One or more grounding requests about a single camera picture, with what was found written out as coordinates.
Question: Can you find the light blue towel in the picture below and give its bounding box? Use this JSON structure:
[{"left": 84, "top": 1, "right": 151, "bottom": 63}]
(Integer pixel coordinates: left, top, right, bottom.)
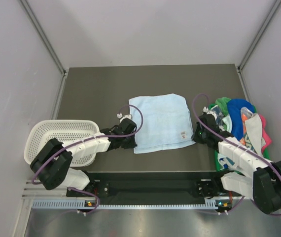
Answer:
[{"left": 129, "top": 94, "right": 195, "bottom": 154}]

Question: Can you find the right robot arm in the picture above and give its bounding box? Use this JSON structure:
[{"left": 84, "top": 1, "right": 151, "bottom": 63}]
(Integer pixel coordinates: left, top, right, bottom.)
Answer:
[{"left": 192, "top": 113, "right": 281, "bottom": 215}]

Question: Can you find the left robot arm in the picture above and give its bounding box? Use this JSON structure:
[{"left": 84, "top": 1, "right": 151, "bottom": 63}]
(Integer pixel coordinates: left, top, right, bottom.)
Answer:
[{"left": 24, "top": 117, "right": 137, "bottom": 196}]

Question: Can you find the patterned white blue cloth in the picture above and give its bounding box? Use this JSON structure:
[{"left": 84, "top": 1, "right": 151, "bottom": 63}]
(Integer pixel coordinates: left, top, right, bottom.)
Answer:
[{"left": 209, "top": 105, "right": 225, "bottom": 126}]

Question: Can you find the royal blue cloth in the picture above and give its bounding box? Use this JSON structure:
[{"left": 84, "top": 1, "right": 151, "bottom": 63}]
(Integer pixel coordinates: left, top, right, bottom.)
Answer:
[{"left": 227, "top": 98, "right": 255, "bottom": 141}]

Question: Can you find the pink cloth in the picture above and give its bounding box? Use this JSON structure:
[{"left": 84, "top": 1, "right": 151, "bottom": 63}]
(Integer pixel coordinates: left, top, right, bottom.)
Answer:
[{"left": 259, "top": 115, "right": 272, "bottom": 153}]

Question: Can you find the green plastic tray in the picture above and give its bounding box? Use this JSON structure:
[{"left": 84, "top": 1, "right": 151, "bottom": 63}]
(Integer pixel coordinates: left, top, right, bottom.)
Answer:
[{"left": 207, "top": 104, "right": 270, "bottom": 159}]

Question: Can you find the white perforated plastic basket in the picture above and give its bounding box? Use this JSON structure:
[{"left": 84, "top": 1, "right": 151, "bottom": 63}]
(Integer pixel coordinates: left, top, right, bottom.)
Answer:
[{"left": 24, "top": 119, "right": 100, "bottom": 164}]

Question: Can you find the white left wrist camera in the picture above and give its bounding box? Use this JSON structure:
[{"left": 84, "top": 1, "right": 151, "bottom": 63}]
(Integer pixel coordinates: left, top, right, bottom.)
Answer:
[{"left": 117, "top": 113, "right": 132, "bottom": 120}]

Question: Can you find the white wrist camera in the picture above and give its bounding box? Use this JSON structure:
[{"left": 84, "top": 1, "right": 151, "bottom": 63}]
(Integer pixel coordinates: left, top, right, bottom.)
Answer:
[
  {"left": 117, "top": 113, "right": 132, "bottom": 120},
  {"left": 203, "top": 107, "right": 217, "bottom": 118}
]

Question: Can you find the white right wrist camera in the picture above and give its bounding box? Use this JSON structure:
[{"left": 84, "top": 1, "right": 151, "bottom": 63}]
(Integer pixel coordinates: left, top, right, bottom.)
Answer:
[{"left": 203, "top": 107, "right": 217, "bottom": 118}]

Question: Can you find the black table front rail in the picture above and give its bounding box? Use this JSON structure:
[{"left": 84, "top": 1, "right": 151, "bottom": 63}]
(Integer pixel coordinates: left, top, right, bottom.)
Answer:
[{"left": 66, "top": 170, "right": 245, "bottom": 198}]

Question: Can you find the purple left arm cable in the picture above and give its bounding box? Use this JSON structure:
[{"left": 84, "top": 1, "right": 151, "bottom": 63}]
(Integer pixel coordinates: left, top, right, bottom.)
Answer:
[{"left": 31, "top": 104, "right": 145, "bottom": 215}]

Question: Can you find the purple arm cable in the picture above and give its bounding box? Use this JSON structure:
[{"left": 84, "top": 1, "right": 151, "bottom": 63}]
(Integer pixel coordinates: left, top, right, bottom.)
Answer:
[
  {"left": 31, "top": 104, "right": 145, "bottom": 215},
  {"left": 192, "top": 93, "right": 281, "bottom": 217}
]

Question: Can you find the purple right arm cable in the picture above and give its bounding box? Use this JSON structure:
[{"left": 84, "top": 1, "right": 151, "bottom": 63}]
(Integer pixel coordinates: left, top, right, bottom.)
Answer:
[{"left": 192, "top": 93, "right": 281, "bottom": 217}]

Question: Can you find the slotted grey cable duct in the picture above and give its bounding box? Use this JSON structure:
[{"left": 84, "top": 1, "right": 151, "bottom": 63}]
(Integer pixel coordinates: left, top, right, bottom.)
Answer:
[{"left": 32, "top": 197, "right": 232, "bottom": 209}]

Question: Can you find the aluminium frame left post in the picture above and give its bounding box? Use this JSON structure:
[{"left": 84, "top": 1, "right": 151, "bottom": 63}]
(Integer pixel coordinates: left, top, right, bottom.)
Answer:
[{"left": 18, "top": 0, "right": 66, "bottom": 76}]

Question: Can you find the aluminium frame post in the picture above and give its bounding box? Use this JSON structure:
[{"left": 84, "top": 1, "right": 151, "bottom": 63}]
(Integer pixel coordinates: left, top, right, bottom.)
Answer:
[
  {"left": 18, "top": 0, "right": 66, "bottom": 76},
  {"left": 236, "top": 0, "right": 281, "bottom": 73}
]

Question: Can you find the aluminium frame right post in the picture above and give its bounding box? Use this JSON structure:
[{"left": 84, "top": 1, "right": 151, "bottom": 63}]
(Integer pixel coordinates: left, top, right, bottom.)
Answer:
[{"left": 236, "top": 0, "right": 281, "bottom": 73}]

